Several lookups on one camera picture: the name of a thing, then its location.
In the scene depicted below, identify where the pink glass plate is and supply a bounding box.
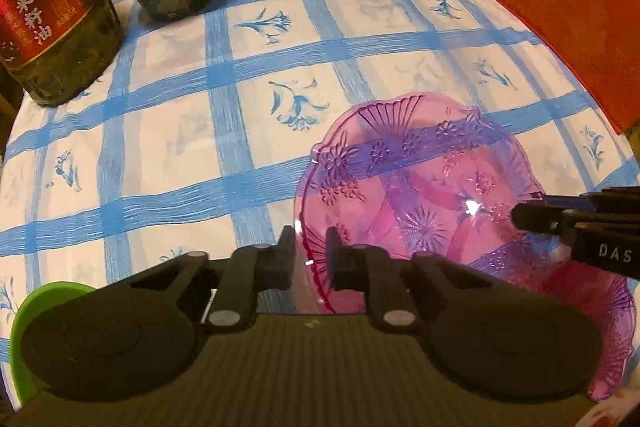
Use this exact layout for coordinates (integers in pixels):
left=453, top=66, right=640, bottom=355
left=464, top=235, right=637, bottom=403
left=294, top=92, right=542, bottom=313

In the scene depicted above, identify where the green plastic bowl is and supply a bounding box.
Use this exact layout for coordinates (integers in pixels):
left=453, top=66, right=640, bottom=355
left=9, top=282, right=96, bottom=407

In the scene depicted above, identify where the blue checked tablecloth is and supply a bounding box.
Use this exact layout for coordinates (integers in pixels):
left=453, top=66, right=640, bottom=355
left=1, top=0, right=639, bottom=329

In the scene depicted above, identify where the oil bottle, left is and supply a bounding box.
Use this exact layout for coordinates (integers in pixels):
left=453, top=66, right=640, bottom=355
left=1, top=0, right=122, bottom=107

